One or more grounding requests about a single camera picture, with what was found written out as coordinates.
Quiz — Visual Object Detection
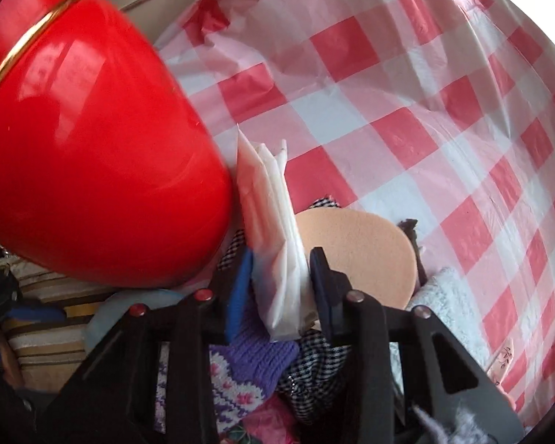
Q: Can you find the light blue towel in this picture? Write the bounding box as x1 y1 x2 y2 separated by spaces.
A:
405 267 491 369

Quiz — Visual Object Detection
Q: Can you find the grey drawstring pouch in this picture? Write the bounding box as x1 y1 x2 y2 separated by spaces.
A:
397 219 428 291

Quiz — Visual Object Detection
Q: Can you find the magenta knit glove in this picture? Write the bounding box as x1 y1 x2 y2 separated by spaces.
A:
242 394 300 443

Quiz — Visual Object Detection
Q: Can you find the beige round sponge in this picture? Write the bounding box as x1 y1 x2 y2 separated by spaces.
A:
296 208 418 309

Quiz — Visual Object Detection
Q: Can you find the red thermos jug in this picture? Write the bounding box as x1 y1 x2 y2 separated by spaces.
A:
0 0 232 287

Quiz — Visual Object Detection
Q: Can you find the floral white bow scrunchie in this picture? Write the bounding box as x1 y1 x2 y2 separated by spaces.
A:
486 337 516 410

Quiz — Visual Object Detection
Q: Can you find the striped velvet cushion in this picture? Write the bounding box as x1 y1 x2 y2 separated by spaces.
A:
0 256 116 393

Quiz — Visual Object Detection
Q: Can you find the red white checkered tablecloth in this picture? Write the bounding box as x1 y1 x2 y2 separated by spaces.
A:
157 0 555 425

